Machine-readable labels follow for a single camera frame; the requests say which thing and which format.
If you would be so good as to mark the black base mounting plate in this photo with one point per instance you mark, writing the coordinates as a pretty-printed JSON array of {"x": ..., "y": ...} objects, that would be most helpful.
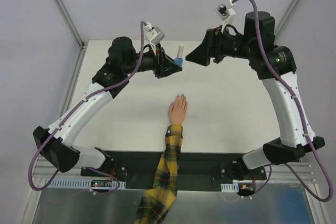
[{"x": 183, "y": 171}]

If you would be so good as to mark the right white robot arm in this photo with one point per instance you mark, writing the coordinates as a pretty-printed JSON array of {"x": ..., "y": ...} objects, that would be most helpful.
[{"x": 276, "y": 68}]

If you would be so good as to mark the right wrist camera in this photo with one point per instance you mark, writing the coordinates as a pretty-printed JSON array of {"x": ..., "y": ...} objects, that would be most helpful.
[{"x": 226, "y": 13}]

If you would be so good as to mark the yellow plaid sleeve forearm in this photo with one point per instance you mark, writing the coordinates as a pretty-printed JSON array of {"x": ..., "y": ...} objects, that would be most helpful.
[{"x": 157, "y": 201}]

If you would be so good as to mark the mannequin hand with nails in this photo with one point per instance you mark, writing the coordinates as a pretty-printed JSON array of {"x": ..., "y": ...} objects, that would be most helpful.
[{"x": 178, "y": 110}]

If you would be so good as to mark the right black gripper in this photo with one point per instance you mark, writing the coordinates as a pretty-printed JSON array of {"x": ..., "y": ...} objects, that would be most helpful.
[{"x": 213, "y": 46}]

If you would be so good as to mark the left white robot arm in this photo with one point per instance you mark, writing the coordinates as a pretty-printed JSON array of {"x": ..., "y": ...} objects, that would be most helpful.
[{"x": 56, "y": 142}]

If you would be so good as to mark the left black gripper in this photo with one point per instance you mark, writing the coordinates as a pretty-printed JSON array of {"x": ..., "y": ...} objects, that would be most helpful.
[{"x": 159, "y": 64}]

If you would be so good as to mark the white nail polish cap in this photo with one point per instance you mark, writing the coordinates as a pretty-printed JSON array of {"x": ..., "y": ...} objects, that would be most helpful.
[{"x": 180, "y": 51}]

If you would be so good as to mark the left aluminium frame post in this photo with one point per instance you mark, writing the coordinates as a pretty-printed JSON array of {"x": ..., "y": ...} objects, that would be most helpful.
[{"x": 69, "y": 22}]

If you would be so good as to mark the blue nail polish bottle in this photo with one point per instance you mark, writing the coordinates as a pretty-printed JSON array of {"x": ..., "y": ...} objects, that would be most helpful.
[{"x": 178, "y": 61}]

